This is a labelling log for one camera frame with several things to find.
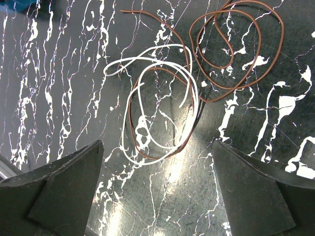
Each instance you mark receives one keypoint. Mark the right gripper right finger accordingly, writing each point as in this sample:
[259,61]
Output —
[262,200]

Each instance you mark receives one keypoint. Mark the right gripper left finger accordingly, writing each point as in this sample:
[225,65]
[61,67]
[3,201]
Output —
[52,200]

